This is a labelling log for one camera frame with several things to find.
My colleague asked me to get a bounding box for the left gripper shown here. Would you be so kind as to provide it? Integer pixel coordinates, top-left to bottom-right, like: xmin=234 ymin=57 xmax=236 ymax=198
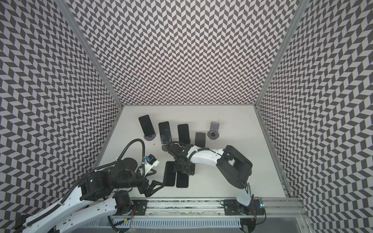
xmin=113 ymin=167 xmax=166 ymax=199

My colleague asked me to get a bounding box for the phone with teal case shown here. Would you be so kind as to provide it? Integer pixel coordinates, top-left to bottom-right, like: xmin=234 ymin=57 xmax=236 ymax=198
xmin=176 ymin=172 xmax=189 ymax=188

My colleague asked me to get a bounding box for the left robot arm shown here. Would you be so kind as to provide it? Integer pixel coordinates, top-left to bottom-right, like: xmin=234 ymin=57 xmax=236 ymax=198
xmin=15 ymin=155 xmax=164 ymax=233

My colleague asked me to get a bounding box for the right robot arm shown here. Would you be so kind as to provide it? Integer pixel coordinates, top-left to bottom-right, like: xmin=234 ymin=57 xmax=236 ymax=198
xmin=165 ymin=141 xmax=254 ymax=208

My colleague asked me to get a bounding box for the black rectangular phone stand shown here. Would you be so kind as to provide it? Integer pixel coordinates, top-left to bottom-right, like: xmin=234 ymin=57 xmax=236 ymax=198
xmin=195 ymin=132 xmax=206 ymax=148

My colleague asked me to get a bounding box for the far left grey stand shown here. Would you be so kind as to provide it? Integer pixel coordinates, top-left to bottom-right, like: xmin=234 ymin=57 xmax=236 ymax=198
xmin=144 ymin=133 xmax=156 ymax=141

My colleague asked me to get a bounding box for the grey stand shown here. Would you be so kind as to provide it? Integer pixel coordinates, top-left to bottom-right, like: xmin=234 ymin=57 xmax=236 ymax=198
xmin=207 ymin=121 xmax=220 ymax=140
xmin=144 ymin=133 xmax=156 ymax=141

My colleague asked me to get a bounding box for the rightmost grey stand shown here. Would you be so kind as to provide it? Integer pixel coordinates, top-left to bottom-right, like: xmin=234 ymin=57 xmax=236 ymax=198
xmin=207 ymin=121 xmax=220 ymax=140

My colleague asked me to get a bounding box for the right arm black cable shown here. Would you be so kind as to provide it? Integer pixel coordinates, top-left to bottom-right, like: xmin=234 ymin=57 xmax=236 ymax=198
xmin=167 ymin=141 xmax=222 ymax=175

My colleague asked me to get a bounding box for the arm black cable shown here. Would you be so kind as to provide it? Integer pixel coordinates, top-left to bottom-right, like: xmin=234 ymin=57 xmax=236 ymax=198
xmin=167 ymin=141 xmax=222 ymax=175
xmin=116 ymin=138 xmax=146 ymax=175

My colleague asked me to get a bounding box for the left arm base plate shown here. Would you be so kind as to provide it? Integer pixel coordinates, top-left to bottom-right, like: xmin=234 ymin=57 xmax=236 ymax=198
xmin=125 ymin=199 xmax=148 ymax=216

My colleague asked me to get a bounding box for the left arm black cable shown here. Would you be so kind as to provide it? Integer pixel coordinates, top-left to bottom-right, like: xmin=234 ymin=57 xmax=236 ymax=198
xmin=116 ymin=138 xmax=146 ymax=175

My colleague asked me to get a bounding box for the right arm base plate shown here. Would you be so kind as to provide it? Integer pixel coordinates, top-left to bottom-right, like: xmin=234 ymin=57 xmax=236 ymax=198
xmin=220 ymin=199 xmax=265 ymax=216

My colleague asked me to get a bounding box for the aluminium mounting rail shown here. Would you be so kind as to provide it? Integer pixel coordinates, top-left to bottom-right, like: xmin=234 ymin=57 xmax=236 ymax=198
xmin=132 ymin=198 xmax=308 ymax=218

